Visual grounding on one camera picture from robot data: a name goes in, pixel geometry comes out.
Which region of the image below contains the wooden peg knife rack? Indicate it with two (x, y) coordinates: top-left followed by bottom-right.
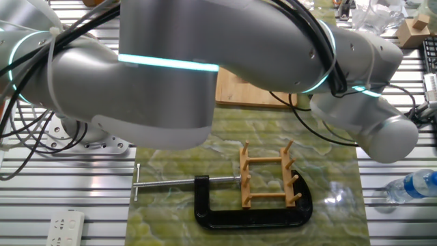
(238, 139), (303, 209)

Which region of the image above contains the bamboo cutting board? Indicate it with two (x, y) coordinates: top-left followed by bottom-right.
(214, 67), (298, 109)

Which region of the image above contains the green marble pattern mat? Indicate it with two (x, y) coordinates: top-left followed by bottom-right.
(124, 0), (371, 246)

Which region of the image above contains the black C-clamp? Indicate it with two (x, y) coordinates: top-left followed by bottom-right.
(132, 163), (313, 230)

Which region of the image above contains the aluminium robot mounting plate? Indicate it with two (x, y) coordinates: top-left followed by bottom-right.
(46, 114), (130, 155)

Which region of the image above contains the white power strip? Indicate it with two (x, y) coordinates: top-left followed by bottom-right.
(46, 210), (85, 246)

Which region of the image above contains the clear water bottle blue label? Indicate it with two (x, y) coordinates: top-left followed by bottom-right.
(385, 169), (437, 204)

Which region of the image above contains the light wooden block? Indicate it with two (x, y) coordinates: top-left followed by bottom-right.
(395, 18), (431, 49)

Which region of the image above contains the black keyboard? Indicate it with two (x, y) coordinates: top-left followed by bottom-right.
(422, 36), (437, 74)

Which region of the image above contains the small light wooden cube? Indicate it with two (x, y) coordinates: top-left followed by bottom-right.
(412, 13), (430, 31)

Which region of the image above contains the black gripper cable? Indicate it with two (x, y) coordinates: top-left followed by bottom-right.
(268, 83), (417, 148)

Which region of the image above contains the small grey clamped camera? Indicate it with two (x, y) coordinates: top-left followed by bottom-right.
(408, 100), (437, 129)

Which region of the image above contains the silver ribbed camera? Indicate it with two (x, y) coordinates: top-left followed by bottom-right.
(423, 73), (437, 102)

